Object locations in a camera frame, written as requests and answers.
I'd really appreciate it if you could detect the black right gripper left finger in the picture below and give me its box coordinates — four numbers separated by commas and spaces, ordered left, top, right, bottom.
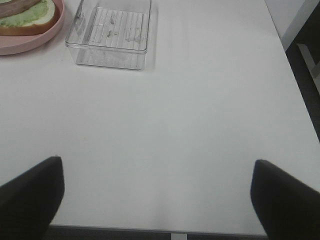
0, 156, 65, 240

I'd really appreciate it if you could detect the green lettuce leaf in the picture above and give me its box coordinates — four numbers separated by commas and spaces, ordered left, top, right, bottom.
0, 0, 49, 27

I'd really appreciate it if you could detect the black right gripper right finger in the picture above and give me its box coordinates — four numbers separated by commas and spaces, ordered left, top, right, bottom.
250, 159, 320, 240

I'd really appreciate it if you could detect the white table leg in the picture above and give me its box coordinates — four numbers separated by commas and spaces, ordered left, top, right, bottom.
296, 43, 320, 93

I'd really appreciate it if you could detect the pink round plate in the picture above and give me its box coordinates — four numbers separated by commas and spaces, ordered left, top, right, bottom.
0, 0, 66, 56

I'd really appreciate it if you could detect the bacon strip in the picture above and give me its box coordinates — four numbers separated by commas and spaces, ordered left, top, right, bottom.
0, 0, 40, 18

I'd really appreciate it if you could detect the white bread slice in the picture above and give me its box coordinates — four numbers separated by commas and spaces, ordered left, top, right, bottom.
0, 0, 59, 36

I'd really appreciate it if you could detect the right clear plastic container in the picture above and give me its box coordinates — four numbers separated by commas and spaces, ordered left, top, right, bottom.
65, 0, 152, 71

